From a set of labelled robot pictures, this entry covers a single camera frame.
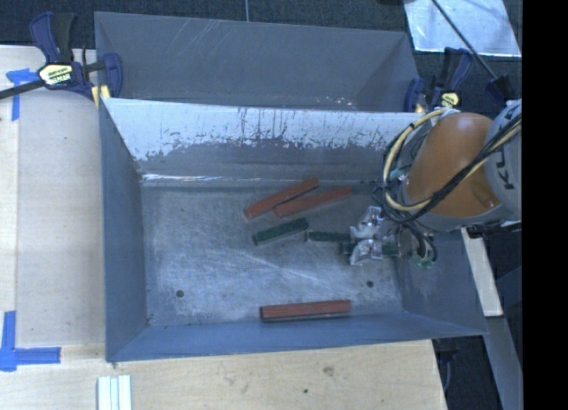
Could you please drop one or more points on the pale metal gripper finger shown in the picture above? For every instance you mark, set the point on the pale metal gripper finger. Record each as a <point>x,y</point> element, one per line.
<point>367,250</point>
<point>369,224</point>

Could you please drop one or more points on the dark green flat block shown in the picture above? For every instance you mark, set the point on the dark green flat block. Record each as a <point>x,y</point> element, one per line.
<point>279,231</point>
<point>346,248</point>
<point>328,236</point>

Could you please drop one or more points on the black cylinder on white bracket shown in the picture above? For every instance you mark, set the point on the black cylinder on white bracket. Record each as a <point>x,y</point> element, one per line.
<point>481,231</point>

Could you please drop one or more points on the grey metal bin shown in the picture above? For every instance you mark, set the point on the grey metal bin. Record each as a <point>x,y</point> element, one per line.
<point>222,266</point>

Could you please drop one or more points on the pale wood flat board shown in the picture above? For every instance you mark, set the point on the pale wood flat board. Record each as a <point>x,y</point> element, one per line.
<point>57,222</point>

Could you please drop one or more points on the red-brown flat block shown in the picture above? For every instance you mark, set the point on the red-brown flat block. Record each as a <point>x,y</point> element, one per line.
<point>305,310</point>
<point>279,199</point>
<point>313,202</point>

